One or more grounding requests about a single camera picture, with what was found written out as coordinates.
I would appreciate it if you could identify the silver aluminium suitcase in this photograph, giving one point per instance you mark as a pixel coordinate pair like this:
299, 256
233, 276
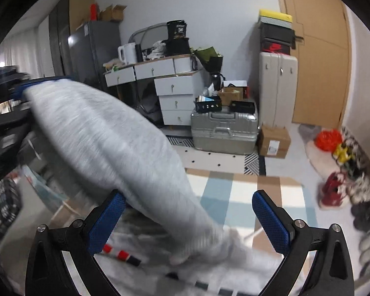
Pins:
233, 130

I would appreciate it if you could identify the stacked shoe boxes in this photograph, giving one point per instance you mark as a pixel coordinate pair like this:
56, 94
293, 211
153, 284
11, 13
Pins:
276, 32

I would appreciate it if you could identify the black white plaid garment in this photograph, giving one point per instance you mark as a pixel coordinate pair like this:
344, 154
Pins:
10, 204

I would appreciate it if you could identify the white electric kettle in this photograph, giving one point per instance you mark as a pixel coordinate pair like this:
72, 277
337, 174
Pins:
127, 53

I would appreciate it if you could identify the brown cardboard box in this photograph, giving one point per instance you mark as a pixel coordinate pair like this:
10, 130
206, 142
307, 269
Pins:
274, 142

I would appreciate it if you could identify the checkered bed cover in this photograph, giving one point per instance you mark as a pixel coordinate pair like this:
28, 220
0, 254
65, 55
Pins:
137, 258

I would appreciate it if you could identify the dark grey refrigerator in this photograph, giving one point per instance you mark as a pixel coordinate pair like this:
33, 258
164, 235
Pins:
91, 46

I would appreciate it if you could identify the wooden door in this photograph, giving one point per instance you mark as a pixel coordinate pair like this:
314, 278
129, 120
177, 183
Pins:
323, 50

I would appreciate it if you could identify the white drawer desk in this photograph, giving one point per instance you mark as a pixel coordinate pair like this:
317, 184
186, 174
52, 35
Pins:
178, 81

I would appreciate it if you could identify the yellow toy shoes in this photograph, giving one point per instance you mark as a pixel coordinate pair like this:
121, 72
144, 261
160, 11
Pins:
342, 154

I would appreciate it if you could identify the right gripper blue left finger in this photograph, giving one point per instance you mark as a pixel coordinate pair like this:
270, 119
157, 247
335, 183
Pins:
47, 272

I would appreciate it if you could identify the grey hooded sweatshirt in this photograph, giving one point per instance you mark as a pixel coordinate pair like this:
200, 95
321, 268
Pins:
96, 143

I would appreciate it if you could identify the white tall suitcase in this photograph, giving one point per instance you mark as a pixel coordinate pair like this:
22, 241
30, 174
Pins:
277, 89

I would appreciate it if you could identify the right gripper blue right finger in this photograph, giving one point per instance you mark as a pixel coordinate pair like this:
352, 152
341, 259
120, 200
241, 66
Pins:
331, 271

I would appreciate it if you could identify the orange mesh bag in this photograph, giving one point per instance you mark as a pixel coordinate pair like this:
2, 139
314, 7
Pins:
328, 140

